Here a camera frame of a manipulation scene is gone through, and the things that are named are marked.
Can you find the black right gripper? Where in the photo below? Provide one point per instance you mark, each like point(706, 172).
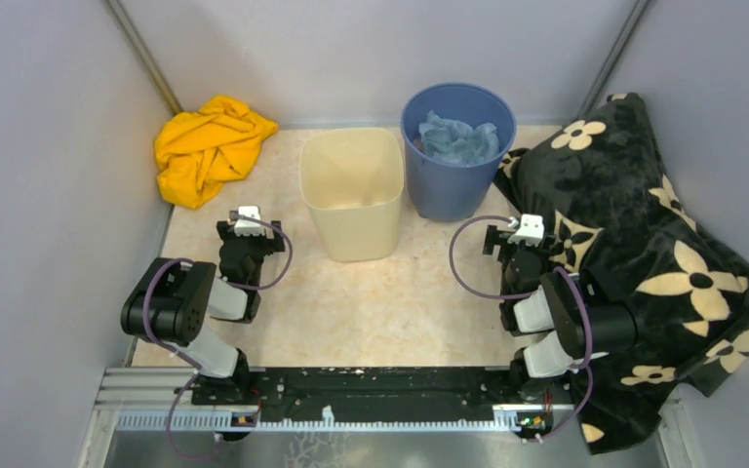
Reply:
point(500, 237)

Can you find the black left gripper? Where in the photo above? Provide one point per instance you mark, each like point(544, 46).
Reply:
point(226, 231)

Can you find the light blue trash bag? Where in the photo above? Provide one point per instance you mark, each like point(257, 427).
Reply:
point(455, 142)

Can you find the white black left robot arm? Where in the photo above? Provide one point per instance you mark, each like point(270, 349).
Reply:
point(175, 299)

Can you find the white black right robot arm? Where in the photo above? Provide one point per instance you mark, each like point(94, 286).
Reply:
point(581, 316)

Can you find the blue plastic trash bin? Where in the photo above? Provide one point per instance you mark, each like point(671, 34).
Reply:
point(445, 191)

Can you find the beige plastic trash bin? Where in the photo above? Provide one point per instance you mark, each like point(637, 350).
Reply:
point(352, 181)

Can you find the black floral blanket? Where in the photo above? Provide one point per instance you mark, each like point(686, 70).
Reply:
point(601, 187)

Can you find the yellow crumpled cloth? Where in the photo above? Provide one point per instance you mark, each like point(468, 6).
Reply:
point(196, 153)

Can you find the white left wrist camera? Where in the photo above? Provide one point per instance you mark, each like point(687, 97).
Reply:
point(246, 222)

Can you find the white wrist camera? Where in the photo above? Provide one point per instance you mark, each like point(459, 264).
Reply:
point(528, 229)
point(246, 222)

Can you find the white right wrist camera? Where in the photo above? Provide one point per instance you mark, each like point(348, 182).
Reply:
point(528, 229)

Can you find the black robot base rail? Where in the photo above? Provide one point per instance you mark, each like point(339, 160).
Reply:
point(328, 400)

